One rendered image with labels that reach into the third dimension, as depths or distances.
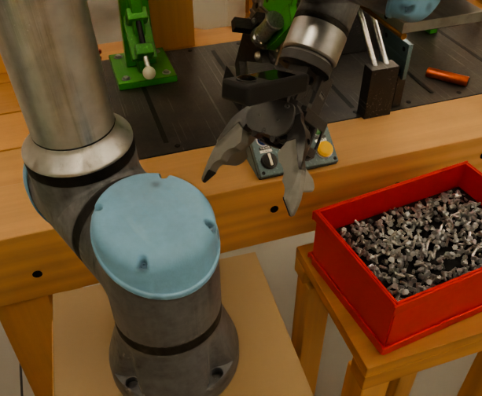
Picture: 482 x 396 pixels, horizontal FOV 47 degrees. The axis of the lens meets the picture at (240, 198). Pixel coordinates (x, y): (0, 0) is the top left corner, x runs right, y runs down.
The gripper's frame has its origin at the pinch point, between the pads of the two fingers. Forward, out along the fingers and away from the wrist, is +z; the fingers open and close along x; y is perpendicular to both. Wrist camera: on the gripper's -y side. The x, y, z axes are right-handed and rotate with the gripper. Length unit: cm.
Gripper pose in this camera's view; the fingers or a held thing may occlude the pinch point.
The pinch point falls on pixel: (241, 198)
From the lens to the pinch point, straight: 69.7
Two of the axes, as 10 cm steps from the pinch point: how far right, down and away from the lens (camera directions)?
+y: 5.5, 2.4, 8.0
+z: -3.8, 9.3, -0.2
